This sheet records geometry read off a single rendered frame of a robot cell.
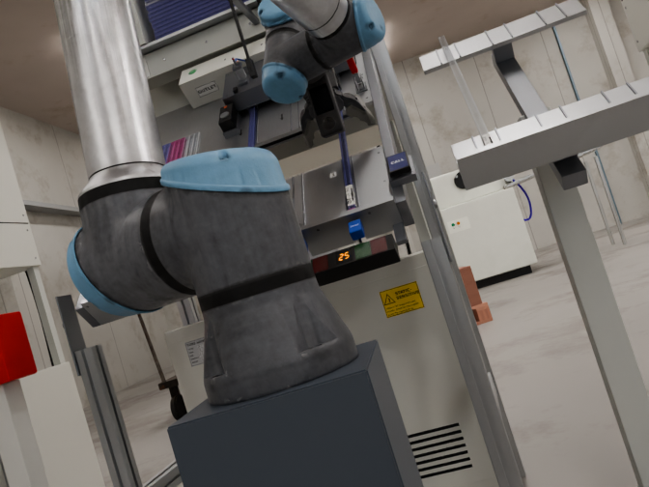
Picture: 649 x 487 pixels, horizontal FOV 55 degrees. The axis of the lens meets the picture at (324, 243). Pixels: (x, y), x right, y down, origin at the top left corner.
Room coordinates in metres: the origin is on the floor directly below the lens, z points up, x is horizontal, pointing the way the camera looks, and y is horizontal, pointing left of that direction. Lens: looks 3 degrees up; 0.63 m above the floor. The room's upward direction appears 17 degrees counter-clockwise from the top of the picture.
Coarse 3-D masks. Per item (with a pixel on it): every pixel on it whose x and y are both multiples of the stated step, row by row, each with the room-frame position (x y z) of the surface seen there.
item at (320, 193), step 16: (352, 160) 1.26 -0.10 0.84; (368, 160) 1.24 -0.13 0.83; (384, 160) 1.22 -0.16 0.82; (304, 176) 1.29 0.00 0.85; (320, 176) 1.27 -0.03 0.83; (336, 176) 1.25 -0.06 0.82; (352, 176) 1.23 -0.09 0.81; (368, 176) 1.21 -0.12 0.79; (384, 176) 1.19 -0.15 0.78; (304, 192) 1.25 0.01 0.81; (320, 192) 1.23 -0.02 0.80; (336, 192) 1.21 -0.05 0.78; (368, 192) 1.18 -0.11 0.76; (384, 192) 1.16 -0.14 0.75; (304, 208) 1.22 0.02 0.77; (320, 208) 1.20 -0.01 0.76; (336, 208) 1.18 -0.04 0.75; (304, 224) 1.17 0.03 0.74
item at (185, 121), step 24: (360, 72) 1.49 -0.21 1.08; (360, 96) 1.42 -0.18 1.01; (168, 120) 1.70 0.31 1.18; (192, 120) 1.65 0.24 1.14; (216, 120) 1.60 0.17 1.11; (264, 120) 1.51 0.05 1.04; (288, 120) 1.46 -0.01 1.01; (216, 144) 1.51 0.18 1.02; (240, 144) 1.47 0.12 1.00; (264, 144) 1.45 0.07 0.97
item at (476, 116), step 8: (440, 40) 1.35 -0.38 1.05; (448, 48) 1.31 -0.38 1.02; (448, 56) 1.28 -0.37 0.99; (456, 64) 1.25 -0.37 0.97; (456, 72) 1.23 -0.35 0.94; (456, 80) 1.22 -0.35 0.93; (464, 80) 1.20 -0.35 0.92; (464, 88) 1.18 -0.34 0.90; (464, 96) 1.16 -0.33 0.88; (472, 104) 1.13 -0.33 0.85; (472, 112) 1.11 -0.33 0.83; (480, 120) 1.08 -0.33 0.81; (480, 128) 1.07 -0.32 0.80
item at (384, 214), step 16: (368, 208) 1.11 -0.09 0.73; (384, 208) 1.12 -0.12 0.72; (320, 224) 1.13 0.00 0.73; (336, 224) 1.14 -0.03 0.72; (368, 224) 1.14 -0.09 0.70; (384, 224) 1.15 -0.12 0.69; (320, 240) 1.16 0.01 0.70; (336, 240) 1.16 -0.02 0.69; (352, 240) 1.17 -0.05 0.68; (112, 320) 1.28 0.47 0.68
